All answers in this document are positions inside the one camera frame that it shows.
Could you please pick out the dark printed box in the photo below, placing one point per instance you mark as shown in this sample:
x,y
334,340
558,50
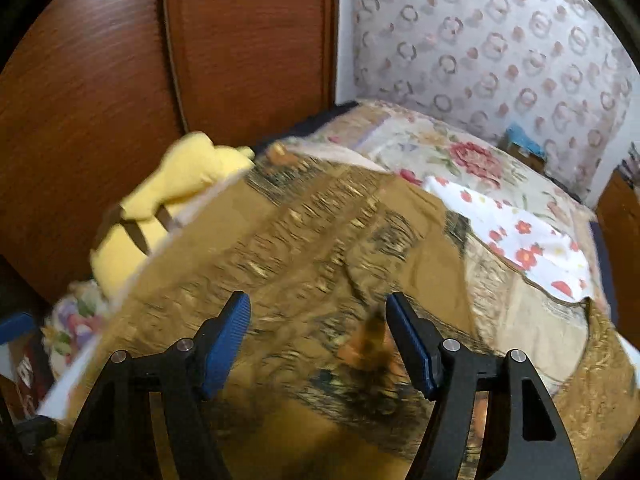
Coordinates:
x,y
30,375

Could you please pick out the yellow plush toy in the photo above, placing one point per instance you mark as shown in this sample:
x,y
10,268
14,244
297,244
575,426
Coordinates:
x,y
185,170

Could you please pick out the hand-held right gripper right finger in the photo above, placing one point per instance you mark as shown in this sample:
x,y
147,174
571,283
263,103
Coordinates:
x,y
410,345

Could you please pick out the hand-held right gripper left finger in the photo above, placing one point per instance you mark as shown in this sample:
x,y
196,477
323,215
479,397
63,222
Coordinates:
x,y
227,345

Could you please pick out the floral pillow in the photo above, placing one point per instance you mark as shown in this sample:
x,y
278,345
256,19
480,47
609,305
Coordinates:
x,y
70,320

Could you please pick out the golden patterned cloth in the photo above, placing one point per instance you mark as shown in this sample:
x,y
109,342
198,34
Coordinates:
x,y
300,240

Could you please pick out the wooden wardrobe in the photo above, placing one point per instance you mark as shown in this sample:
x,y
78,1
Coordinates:
x,y
100,85

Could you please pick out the navy bed sheet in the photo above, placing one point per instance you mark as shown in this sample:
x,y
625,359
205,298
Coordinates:
x,y
310,122

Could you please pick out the white flower print blanket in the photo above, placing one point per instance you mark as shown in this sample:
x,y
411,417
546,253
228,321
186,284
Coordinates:
x,y
510,220

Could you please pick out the wooden cabinet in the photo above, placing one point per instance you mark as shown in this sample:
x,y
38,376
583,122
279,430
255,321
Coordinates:
x,y
617,220

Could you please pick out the blue object on box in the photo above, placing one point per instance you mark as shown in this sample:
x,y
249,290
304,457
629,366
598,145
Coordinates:
x,y
522,140

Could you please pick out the floral bedspread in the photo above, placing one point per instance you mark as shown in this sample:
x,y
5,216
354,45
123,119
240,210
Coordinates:
x,y
450,150

